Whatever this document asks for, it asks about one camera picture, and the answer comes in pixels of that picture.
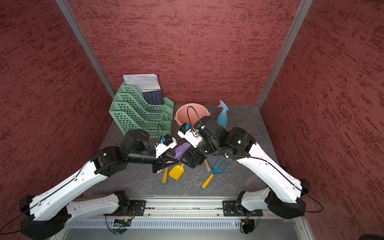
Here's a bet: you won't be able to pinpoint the blue toy rake yellow handle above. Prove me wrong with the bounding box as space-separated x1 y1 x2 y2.
201 157 228 190

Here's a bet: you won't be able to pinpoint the red toy spade wooden handle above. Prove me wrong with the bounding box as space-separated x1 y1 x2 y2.
204 159 211 172

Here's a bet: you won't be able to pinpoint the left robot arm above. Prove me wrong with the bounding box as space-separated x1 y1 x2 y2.
19 130 178 240

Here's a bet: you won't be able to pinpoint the pink plastic bucket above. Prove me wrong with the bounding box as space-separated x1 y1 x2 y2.
174 103 211 126

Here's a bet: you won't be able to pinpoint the green plastic file organizer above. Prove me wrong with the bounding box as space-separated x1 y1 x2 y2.
109 83 174 138

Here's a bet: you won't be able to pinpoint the dark blue booklet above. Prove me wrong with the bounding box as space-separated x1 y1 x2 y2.
143 89 164 105

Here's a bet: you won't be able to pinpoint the teal pink spray bottle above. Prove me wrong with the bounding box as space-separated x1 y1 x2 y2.
217 100 229 128

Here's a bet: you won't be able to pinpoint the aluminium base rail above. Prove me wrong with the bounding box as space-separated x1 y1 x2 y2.
59 196 307 220

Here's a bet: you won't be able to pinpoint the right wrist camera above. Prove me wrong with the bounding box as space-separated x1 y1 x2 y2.
178 123 203 148

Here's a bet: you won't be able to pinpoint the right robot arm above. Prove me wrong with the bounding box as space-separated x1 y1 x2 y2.
178 124 310 219

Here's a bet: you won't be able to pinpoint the left aluminium corner post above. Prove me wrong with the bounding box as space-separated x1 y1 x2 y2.
55 0 116 99

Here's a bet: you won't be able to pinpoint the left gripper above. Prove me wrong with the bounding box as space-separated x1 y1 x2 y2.
127 147 179 173

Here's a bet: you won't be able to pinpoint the aluminium corner post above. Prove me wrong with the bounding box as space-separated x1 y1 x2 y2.
256 0 313 110
55 0 116 99

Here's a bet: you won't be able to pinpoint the right aluminium corner post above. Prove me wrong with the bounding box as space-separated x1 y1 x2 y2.
256 0 313 110

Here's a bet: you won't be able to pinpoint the purple toy shovel pink handle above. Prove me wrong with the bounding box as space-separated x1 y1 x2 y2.
165 143 191 166

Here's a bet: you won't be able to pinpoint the white paper sheets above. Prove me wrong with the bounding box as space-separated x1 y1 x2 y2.
123 74 161 93

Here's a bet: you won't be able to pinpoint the green toy trowel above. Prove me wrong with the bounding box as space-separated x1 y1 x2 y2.
162 168 169 186

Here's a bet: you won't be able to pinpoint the yellow toy scoop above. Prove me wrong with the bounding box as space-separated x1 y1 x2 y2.
169 164 185 181

